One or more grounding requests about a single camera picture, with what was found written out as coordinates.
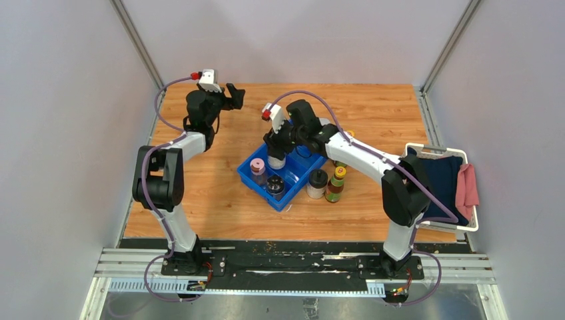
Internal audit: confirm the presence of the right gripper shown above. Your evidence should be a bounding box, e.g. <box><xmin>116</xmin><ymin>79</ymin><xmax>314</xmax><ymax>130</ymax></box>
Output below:
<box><xmin>264</xmin><ymin>115</ymin><xmax>307</xmax><ymax>161</ymax></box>

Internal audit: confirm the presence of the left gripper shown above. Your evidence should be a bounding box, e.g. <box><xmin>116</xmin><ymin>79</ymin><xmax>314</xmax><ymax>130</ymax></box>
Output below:
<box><xmin>200</xmin><ymin>85</ymin><xmax>245</xmax><ymax>127</ymax></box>

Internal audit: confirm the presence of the black lid jar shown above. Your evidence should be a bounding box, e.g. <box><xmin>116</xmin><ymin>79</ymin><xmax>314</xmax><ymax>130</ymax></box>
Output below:
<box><xmin>306</xmin><ymin>169</ymin><xmax>328</xmax><ymax>199</ymax></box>
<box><xmin>267</xmin><ymin>152</ymin><xmax>286</xmax><ymax>170</ymax></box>

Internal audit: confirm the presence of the pink lid spice jar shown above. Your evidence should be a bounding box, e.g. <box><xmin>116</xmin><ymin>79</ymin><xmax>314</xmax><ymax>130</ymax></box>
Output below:
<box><xmin>250</xmin><ymin>158</ymin><xmax>269</xmax><ymax>187</ymax></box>

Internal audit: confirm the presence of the black cap soy bottle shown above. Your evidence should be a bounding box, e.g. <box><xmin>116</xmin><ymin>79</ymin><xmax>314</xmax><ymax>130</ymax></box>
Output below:
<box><xmin>266</xmin><ymin>175</ymin><xmax>286</xmax><ymax>201</ymax></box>

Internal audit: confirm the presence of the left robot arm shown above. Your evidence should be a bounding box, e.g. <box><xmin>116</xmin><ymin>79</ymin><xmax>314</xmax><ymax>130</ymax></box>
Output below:
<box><xmin>132</xmin><ymin>83</ymin><xmax>246</xmax><ymax>275</ymax></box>

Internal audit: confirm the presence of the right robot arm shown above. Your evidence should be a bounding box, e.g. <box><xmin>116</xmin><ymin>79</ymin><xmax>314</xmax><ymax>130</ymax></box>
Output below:
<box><xmin>262</xmin><ymin>99</ymin><xmax>430</xmax><ymax>279</ymax></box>

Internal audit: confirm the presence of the blue divided plastic bin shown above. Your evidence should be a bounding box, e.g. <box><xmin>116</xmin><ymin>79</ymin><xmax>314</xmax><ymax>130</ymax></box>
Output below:
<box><xmin>237</xmin><ymin>145</ymin><xmax>328</xmax><ymax>213</ymax></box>

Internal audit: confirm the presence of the yellow cap sauce bottle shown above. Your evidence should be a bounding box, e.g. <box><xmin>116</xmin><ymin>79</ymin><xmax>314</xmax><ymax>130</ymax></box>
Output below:
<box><xmin>324</xmin><ymin>166</ymin><xmax>346</xmax><ymax>203</ymax></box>

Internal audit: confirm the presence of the white plastic basket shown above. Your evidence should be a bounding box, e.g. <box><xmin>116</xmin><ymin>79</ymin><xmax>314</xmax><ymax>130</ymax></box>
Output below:
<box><xmin>403</xmin><ymin>143</ymin><xmax>479</xmax><ymax>233</ymax></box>

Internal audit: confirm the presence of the dark blue cloth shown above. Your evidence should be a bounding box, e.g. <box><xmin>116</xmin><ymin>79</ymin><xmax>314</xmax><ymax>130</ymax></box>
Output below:
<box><xmin>418</xmin><ymin>155</ymin><xmax>468</xmax><ymax>226</ymax></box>

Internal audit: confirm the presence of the pink cloth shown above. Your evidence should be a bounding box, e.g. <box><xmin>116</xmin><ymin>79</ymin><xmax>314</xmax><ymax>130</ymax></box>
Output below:
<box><xmin>455</xmin><ymin>163</ymin><xmax>480</xmax><ymax>221</ymax></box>

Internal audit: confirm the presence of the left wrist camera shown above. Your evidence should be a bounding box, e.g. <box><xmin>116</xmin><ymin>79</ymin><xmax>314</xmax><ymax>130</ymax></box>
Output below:
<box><xmin>197</xmin><ymin>69</ymin><xmax>223</xmax><ymax>93</ymax></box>

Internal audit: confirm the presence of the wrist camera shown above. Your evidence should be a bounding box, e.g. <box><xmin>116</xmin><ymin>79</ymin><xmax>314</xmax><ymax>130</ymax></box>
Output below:
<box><xmin>261</xmin><ymin>103</ymin><xmax>286</xmax><ymax>134</ymax></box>
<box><xmin>197</xmin><ymin>69</ymin><xmax>223</xmax><ymax>93</ymax></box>

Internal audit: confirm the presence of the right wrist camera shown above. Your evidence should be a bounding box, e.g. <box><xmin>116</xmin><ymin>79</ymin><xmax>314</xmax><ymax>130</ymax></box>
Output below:
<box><xmin>261</xmin><ymin>103</ymin><xmax>286</xmax><ymax>134</ymax></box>

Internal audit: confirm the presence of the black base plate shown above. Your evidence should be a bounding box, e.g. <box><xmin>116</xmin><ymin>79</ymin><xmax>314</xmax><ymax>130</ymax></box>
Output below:
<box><xmin>161</xmin><ymin>239</ymin><xmax>424</xmax><ymax>293</ymax></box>

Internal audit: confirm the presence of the left aluminium frame post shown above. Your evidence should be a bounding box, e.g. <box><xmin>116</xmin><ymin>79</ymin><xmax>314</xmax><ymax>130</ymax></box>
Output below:
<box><xmin>109</xmin><ymin>0</ymin><xmax>166</xmax><ymax>91</ymax></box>

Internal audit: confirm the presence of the aluminium frame post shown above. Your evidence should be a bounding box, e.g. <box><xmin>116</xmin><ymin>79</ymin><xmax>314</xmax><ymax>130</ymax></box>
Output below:
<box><xmin>109</xmin><ymin>0</ymin><xmax>166</xmax><ymax>91</ymax></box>
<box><xmin>420</xmin><ymin>0</ymin><xmax>482</xmax><ymax>96</ymax></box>

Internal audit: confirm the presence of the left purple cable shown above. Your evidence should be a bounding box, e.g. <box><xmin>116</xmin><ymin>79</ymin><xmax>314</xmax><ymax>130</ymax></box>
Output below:
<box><xmin>140</xmin><ymin>72</ymin><xmax>204</xmax><ymax>303</ymax></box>

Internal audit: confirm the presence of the purple cable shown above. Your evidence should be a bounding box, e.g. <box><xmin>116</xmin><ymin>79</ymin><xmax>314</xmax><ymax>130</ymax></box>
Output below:
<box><xmin>140</xmin><ymin>72</ymin><xmax>204</xmax><ymax>303</ymax></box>
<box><xmin>261</xmin><ymin>90</ymin><xmax>460</xmax><ymax>308</ymax></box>

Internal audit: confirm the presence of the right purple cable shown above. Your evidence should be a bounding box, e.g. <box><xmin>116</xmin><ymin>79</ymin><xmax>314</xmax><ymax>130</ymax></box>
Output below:
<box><xmin>261</xmin><ymin>90</ymin><xmax>460</xmax><ymax>308</ymax></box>

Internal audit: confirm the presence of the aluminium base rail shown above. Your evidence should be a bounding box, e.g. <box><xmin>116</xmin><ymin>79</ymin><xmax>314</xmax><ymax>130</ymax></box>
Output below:
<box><xmin>81</xmin><ymin>249</ymin><xmax>508</xmax><ymax>319</ymax></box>

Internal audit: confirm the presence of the right aluminium frame post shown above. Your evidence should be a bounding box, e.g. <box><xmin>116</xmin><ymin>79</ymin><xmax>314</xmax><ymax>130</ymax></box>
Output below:
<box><xmin>420</xmin><ymin>0</ymin><xmax>482</xmax><ymax>96</ymax></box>

